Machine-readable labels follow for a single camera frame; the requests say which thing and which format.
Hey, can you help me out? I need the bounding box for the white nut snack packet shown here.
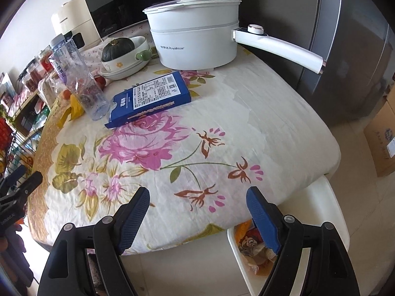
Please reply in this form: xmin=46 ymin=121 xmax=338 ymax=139
xmin=244 ymin=246 xmax=277 ymax=277

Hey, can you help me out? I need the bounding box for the orange peel piece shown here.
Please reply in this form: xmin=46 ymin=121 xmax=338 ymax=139
xmin=234 ymin=219 xmax=252 ymax=244

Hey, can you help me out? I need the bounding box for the yellow wrapper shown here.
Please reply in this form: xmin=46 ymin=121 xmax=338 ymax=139
xmin=57 ymin=94 xmax=85 ymax=129

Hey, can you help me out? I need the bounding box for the clear plastic water bottle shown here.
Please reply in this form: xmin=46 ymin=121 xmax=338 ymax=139
xmin=49 ymin=34 xmax=110 ymax=121

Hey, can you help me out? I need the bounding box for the blue box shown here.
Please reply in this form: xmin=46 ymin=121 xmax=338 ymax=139
xmin=105 ymin=72 xmax=192 ymax=129

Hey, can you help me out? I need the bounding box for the white trash bin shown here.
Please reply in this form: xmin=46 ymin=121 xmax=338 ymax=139
xmin=227 ymin=176 xmax=358 ymax=295

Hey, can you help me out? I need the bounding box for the person left hand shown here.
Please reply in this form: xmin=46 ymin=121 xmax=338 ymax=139
xmin=0 ymin=222 xmax=26 ymax=253

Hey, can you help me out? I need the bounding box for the small orange tangerine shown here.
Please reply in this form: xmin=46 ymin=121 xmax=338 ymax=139
xmin=62 ymin=90 xmax=72 ymax=100

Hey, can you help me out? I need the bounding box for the lower cardboard box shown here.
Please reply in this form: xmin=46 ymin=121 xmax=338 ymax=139
xmin=364 ymin=88 xmax=394 ymax=177

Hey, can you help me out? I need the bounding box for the white bowl with squash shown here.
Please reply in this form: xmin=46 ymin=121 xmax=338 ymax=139
xmin=100 ymin=36 xmax=152 ymax=80

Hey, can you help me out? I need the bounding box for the floral tablecloth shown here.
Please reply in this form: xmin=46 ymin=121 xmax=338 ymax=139
xmin=27 ymin=47 xmax=341 ymax=254

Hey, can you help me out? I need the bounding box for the dark green squash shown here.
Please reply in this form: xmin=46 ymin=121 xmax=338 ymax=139
xmin=101 ymin=37 xmax=135 ymax=62

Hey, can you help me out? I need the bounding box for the cream air fryer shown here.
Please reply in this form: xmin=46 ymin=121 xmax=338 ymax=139
xmin=51 ymin=0 xmax=101 ymax=51

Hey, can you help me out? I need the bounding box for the white electric cooking pot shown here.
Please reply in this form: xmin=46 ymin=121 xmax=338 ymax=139
xmin=144 ymin=0 xmax=325 ymax=74

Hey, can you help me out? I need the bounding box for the grey refrigerator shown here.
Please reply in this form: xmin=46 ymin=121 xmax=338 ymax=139
xmin=240 ymin=0 xmax=394 ymax=126

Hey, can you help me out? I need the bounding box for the black wire rack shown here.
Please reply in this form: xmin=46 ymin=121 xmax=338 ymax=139
xmin=1 ymin=118 xmax=36 ymax=185

